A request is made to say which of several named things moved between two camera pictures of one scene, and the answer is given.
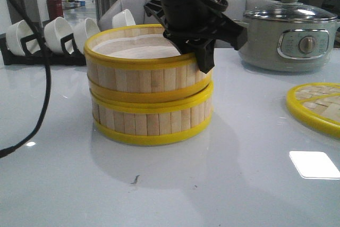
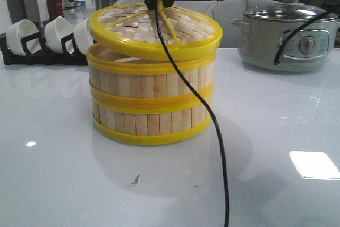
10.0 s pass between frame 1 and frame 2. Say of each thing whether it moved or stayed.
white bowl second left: stayed
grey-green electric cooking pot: stayed
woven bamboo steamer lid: moved
